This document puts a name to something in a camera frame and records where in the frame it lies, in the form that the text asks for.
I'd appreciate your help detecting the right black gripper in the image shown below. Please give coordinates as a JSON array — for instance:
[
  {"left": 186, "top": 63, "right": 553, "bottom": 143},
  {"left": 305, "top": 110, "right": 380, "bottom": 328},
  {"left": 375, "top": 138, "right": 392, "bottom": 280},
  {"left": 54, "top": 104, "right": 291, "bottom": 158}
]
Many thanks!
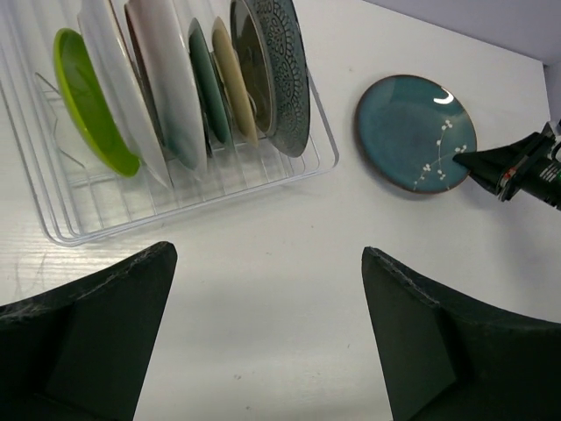
[{"left": 453, "top": 122, "right": 560, "bottom": 209}]

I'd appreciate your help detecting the red floral plate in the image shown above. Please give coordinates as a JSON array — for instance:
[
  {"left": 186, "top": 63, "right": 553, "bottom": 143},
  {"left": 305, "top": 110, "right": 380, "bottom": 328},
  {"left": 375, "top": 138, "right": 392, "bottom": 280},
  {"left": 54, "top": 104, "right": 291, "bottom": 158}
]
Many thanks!
[{"left": 77, "top": 1, "right": 173, "bottom": 189}]

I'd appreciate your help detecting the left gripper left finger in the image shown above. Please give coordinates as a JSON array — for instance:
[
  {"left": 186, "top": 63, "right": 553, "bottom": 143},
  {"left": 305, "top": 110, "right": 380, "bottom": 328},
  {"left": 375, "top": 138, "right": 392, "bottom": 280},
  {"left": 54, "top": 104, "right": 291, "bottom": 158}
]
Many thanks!
[{"left": 1, "top": 241, "right": 177, "bottom": 420}]

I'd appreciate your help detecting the blue blossom plate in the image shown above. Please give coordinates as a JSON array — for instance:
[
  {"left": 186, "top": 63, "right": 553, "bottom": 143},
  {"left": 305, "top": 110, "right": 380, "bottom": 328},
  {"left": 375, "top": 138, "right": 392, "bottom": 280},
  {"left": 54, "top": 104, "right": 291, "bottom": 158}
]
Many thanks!
[{"left": 354, "top": 75, "right": 477, "bottom": 195}]

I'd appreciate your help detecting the dark green plate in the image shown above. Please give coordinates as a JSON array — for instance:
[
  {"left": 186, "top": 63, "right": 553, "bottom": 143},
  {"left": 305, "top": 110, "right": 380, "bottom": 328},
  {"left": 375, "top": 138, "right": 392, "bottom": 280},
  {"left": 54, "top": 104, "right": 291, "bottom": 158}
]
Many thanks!
[{"left": 209, "top": 52, "right": 233, "bottom": 147}]

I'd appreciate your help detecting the white pink plate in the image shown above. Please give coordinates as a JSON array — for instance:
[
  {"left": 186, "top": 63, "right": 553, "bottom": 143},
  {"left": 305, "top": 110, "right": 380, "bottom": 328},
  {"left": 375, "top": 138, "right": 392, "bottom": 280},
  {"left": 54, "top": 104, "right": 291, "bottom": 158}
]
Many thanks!
[{"left": 124, "top": 1, "right": 207, "bottom": 178}]

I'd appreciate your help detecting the white wire dish rack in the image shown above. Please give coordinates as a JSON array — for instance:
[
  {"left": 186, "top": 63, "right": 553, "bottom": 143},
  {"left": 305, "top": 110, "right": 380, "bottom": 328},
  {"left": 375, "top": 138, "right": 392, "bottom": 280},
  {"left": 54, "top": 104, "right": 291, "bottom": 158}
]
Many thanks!
[{"left": 0, "top": 0, "right": 341, "bottom": 246}]

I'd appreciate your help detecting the beige plate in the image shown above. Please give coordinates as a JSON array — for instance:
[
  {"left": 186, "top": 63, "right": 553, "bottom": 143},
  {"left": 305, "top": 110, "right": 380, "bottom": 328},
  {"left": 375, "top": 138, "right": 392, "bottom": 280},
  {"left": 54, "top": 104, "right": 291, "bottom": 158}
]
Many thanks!
[{"left": 211, "top": 17, "right": 259, "bottom": 147}]

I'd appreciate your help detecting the lime green plate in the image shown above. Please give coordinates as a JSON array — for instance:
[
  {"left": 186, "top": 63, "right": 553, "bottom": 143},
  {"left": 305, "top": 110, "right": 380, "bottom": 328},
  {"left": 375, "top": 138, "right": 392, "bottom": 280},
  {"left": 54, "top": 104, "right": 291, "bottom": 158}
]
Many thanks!
[{"left": 53, "top": 27, "right": 140, "bottom": 178}]

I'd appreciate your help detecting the dark patterned plate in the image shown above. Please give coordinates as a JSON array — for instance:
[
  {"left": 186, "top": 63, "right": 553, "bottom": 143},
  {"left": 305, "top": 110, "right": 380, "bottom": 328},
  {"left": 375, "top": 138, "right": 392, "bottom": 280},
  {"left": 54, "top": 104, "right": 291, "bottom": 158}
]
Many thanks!
[{"left": 230, "top": 0, "right": 310, "bottom": 158}]

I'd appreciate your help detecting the teal green plate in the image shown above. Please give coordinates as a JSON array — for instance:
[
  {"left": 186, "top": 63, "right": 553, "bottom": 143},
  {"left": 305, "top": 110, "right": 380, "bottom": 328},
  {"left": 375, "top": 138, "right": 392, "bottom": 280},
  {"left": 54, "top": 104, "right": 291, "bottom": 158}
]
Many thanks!
[{"left": 188, "top": 18, "right": 221, "bottom": 143}]

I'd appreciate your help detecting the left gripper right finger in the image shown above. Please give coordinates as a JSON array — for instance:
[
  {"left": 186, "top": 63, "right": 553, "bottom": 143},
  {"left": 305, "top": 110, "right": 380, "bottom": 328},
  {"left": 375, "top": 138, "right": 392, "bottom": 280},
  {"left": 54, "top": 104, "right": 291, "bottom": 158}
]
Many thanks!
[{"left": 361, "top": 247, "right": 560, "bottom": 420}]

